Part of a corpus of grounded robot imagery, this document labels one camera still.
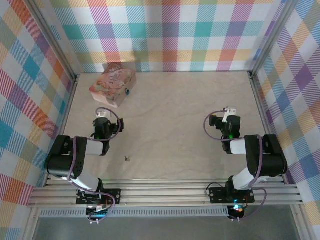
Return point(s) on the aluminium frame post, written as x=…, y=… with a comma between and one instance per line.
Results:
x=272, y=35
x=50, y=32

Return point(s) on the aluminium side frame rail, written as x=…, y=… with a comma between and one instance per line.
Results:
x=70, y=100
x=259, y=100

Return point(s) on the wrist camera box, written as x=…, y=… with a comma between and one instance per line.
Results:
x=101, y=114
x=229, y=111

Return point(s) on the small electronics board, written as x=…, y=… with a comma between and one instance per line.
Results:
x=97, y=215
x=237, y=211

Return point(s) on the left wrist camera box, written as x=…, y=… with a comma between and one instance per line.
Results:
x=101, y=114

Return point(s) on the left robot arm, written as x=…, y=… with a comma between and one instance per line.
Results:
x=60, y=162

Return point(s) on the small blue padlock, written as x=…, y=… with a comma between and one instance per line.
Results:
x=127, y=92

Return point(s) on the clear floral acrylic box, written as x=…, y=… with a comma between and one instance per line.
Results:
x=112, y=83

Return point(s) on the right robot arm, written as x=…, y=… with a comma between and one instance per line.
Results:
x=270, y=160

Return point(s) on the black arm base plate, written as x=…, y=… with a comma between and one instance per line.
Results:
x=217, y=196
x=113, y=195

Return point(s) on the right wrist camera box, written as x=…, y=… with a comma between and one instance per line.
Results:
x=229, y=111

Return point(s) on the aluminium mounting rail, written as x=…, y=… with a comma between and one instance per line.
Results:
x=162, y=192

